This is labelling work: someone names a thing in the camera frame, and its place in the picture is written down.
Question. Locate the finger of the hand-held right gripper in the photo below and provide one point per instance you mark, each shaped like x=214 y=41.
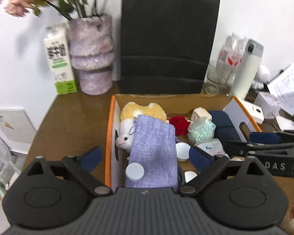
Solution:
x=265 y=137
x=247 y=146

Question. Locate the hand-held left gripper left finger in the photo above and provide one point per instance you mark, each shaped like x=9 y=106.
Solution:
x=92 y=158

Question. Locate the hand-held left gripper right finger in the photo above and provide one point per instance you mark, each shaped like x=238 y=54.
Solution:
x=198 y=158

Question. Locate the white round lid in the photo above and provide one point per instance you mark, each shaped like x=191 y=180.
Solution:
x=135 y=171
x=182 y=150

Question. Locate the white printed packet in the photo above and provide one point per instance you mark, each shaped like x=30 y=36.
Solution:
x=214 y=148

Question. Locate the small white round cap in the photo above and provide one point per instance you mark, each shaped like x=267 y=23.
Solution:
x=190 y=176

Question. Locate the iridescent green packet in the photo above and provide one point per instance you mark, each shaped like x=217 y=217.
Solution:
x=202 y=131

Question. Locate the navy blue pouch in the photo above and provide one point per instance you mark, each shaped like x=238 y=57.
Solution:
x=225 y=127

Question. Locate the purple fabric pouch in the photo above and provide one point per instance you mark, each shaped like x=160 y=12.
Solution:
x=154 y=146

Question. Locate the cardboard box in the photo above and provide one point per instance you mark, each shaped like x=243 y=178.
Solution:
x=176 y=104

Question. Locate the wooden desktop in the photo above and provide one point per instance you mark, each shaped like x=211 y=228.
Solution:
x=71 y=127

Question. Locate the white paper sheet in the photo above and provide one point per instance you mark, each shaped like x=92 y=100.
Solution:
x=288 y=123
x=286 y=90

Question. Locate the white power bank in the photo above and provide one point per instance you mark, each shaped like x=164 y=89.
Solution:
x=253 y=110

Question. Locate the printed tin box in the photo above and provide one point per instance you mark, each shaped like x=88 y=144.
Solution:
x=267 y=101

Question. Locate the red fabric flower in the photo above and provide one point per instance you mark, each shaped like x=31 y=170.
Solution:
x=178 y=124

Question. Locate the white round lamp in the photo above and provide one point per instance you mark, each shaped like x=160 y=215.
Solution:
x=262 y=73

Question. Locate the white thermos bottle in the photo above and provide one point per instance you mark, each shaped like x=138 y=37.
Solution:
x=246 y=73

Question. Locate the yellow white plush toy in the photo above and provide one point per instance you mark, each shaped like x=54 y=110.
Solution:
x=139 y=109

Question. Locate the clear glass cup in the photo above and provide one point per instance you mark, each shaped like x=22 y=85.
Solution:
x=214 y=80

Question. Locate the white book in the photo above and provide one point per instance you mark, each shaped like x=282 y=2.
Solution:
x=12 y=124

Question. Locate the purple marbled vase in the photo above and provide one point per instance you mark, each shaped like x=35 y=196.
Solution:
x=93 y=56

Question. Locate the white green milk carton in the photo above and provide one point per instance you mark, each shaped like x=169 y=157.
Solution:
x=60 y=61

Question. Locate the black paper bag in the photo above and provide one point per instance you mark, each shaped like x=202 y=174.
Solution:
x=166 y=41

